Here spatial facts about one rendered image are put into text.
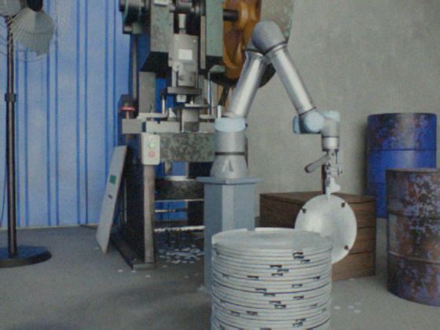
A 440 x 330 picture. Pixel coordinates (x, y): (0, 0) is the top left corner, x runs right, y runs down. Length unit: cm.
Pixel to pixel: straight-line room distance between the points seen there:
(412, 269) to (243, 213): 65
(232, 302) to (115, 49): 283
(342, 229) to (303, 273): 97
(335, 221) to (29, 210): 231
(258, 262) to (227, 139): 79
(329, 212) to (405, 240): 33
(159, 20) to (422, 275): 169
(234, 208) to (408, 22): 375
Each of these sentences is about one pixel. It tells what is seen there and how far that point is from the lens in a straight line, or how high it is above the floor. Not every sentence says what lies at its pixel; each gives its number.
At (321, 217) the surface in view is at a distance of 192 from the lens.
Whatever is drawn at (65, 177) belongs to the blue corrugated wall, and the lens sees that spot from 354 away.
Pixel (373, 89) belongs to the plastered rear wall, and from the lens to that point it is 468.
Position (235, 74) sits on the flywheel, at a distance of 268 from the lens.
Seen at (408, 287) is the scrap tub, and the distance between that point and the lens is 184.
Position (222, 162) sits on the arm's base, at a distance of 170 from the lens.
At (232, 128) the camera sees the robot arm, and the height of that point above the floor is 63.
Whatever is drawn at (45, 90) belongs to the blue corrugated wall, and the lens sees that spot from 356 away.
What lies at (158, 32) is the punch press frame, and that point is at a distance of 243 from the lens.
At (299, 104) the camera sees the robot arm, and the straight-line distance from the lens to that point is 177.
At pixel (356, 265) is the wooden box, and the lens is 209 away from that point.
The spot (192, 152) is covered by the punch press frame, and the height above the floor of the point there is 55.
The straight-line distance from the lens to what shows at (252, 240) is 109.
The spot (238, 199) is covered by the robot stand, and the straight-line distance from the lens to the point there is 169.
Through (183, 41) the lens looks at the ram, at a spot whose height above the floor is 114.
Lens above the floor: 54
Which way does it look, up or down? 2 degrees down
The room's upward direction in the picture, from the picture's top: straight up
